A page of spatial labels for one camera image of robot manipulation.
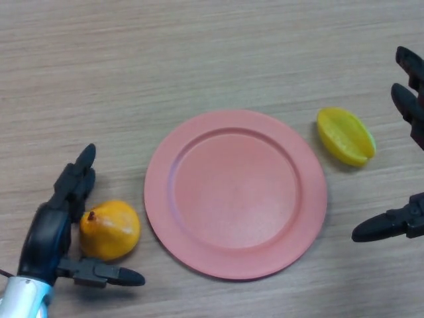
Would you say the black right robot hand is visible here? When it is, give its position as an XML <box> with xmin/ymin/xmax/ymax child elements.
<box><xmin>351</xmin><ymin>46</ymin><xmax>424</xmax><ymax>244</ymax></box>

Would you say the yellow starfruit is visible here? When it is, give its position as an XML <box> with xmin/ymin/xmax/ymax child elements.
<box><xmin>316</xmin><ymin>106</ymin><xmax>377</xmax><ymax>167</ymax></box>

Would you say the yellow pear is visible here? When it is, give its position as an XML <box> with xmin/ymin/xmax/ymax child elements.
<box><xmin>79</xmin><ymin>199</ymin><xmax>142</xmax><ymax>262</ymax></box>

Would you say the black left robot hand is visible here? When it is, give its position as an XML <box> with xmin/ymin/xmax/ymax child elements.
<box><xmin>18</xmin><ymin>143</ymin><xmax>146</xmax><ymax>288</ymax></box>

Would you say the pink round plate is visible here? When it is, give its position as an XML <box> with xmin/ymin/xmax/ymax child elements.
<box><xmin>143</xmin><ymin>109</ymin><xmax>328</xmax><ymax>282</ymax></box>

